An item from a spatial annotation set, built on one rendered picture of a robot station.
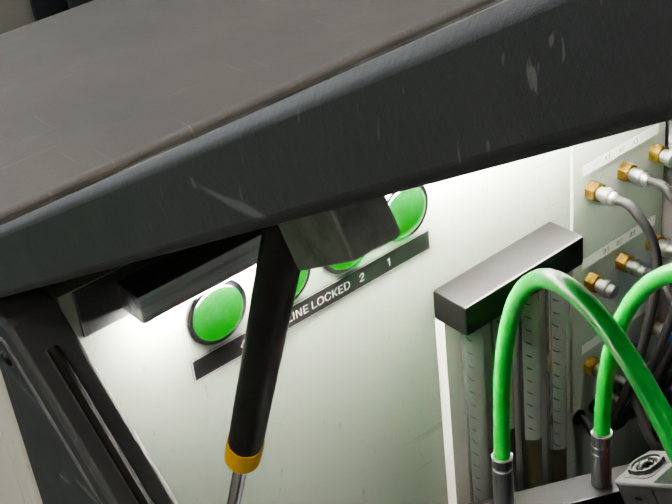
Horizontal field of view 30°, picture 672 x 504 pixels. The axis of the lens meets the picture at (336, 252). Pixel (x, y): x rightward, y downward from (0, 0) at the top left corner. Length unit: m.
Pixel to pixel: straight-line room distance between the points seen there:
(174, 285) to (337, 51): 0.24
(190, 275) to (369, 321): 0.22
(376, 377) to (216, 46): 0.30
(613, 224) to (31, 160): 0.57
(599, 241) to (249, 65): 0.40
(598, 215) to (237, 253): 0.44
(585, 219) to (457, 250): 0.16
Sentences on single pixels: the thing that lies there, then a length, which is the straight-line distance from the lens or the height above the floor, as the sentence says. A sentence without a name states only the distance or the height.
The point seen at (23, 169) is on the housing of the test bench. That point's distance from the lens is 0.87.
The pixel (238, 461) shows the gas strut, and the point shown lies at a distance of 0.64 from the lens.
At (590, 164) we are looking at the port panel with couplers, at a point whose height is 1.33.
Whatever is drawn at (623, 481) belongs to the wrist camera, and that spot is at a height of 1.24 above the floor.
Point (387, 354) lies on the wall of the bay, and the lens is 1.04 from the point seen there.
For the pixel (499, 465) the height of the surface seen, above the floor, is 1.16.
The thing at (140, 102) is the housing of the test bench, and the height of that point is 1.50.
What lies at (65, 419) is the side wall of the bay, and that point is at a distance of 0.80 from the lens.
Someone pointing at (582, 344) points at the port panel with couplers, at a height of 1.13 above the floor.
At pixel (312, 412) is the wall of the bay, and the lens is 1.01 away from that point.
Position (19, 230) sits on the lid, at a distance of 0.63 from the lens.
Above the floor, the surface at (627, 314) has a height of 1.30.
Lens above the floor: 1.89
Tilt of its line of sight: 33 degrees down
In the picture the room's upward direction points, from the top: 7 degrees counter-clockwise
